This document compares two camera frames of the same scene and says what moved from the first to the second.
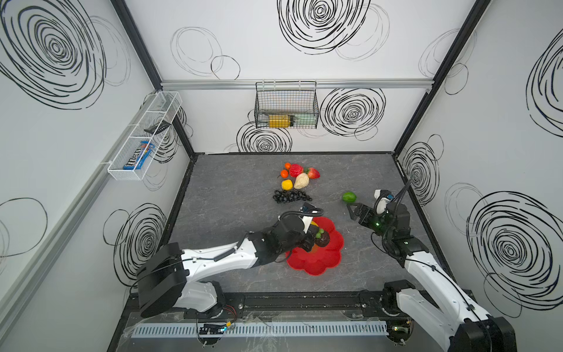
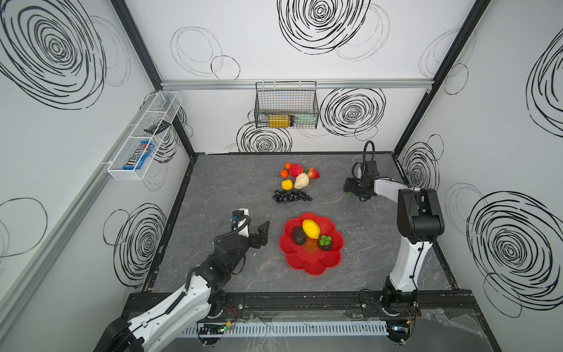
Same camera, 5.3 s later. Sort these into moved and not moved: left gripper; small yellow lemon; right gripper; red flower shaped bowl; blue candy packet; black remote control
Moved: left gripper; right gripper
Not moved: blue candy packet; red flower shaped bowl; small yellow lemon; black remote control
